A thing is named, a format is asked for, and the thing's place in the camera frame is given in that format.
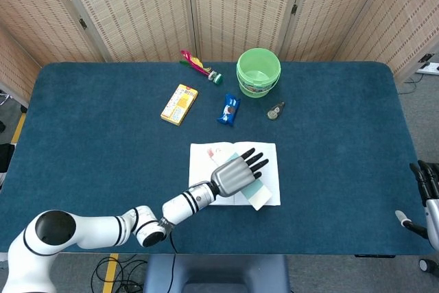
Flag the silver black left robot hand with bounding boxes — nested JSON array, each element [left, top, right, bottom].
[[209, 148, 270, 198]]

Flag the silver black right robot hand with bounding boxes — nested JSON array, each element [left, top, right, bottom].
[[394, 160, 439, 251]]

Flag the blue white tasselled bookmark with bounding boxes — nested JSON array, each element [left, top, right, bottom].
[[204, 148, 274, 211]]

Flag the white lined notebook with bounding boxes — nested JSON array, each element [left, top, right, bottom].
[[187, 141, 281, 207]]

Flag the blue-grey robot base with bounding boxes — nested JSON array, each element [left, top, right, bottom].
[[143, 254, 291, 293]]

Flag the blue cookie packet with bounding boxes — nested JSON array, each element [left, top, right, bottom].
[[216, 92, 241, 127]]

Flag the small dark correction tape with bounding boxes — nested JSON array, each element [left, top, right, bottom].
[[267, 102, 286, 121]]

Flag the yellow card box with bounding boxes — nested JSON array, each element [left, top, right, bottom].
[[160, 83, 199, 127]]

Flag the green plastic bucket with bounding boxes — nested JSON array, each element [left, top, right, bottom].
[[235, 47, 282, 99]]

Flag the pink feather shuttlecock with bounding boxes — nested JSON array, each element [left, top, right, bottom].
[[179, 49, 224, 85]]

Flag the blue table cloth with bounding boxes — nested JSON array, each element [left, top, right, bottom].
[[0, 61, 435, 256]]

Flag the white power strip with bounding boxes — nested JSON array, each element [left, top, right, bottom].
[[416, 62, 439, 75]]

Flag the woven folding screen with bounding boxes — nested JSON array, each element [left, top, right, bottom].
[[0, 0, 439, 107]]

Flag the black white floor object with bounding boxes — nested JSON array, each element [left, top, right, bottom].
[[0, 143, 16, 174]]

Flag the black floor cables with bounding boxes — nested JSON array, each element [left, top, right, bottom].
[[91, 254, 148, 293]]

